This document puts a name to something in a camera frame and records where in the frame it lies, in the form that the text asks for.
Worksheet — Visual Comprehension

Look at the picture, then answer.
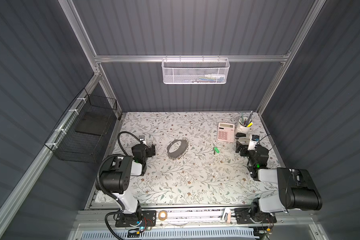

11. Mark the green tagged key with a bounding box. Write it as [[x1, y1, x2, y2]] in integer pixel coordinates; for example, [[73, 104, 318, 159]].
[[213, 147, 220, 154]]

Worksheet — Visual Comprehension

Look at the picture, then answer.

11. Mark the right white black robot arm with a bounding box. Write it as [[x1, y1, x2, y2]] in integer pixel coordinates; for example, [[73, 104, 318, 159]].
[[235, 141, 323, 224]]

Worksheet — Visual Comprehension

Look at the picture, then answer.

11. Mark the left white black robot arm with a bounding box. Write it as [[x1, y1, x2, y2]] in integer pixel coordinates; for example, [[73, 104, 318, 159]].
[[95, 144, 157, 228]]

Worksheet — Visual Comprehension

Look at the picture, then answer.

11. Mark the black white stapler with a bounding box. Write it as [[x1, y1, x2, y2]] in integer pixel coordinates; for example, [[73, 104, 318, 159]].
[[235, 133, 250, 139]]

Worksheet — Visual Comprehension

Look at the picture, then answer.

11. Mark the white pen cup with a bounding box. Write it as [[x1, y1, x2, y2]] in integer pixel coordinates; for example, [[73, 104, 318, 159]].
[[235, 111, 254, 134]]

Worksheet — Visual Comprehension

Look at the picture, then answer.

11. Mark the pink calculator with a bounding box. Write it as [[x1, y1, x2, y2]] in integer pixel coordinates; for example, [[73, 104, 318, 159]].
[[217, 123, 235, 143]]

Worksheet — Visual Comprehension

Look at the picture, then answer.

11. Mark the tape roll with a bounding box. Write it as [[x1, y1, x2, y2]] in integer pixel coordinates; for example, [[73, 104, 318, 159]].
[[158, 210, 168, 221]]

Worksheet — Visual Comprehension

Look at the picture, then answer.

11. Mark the white pink small device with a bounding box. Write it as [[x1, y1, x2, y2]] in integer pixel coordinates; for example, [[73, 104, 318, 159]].
[[221, 208, 232, 224]]

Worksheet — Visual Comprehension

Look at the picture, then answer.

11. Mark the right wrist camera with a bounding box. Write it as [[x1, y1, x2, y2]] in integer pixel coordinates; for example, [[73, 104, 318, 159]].
[[248, 135, 260, 151]]

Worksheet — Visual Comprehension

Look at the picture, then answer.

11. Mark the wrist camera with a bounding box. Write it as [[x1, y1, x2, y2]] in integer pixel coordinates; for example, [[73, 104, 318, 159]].
[[139, 135, 147, 145], [248, 135, 260, 151]]

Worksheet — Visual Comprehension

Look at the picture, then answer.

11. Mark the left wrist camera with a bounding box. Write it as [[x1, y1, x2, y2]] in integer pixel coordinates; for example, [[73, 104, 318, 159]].
[[139, 135, 147, 145]]

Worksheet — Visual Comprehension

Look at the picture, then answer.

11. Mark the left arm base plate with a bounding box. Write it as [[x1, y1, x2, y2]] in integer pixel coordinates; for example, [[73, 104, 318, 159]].
[[114, 211, 157, 228]]

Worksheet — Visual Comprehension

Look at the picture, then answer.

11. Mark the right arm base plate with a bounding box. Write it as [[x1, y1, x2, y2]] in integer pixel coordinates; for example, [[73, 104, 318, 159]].
[[234, 208, 277, 225]]

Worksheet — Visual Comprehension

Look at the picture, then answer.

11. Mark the black wire basket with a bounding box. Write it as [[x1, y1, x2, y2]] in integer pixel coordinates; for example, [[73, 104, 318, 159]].
[[45, 91, 118, 164]]

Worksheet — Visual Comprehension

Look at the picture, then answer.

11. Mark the white wire mesh basket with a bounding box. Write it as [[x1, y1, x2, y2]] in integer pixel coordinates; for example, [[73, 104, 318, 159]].
[[161, 57, 230, 85]]

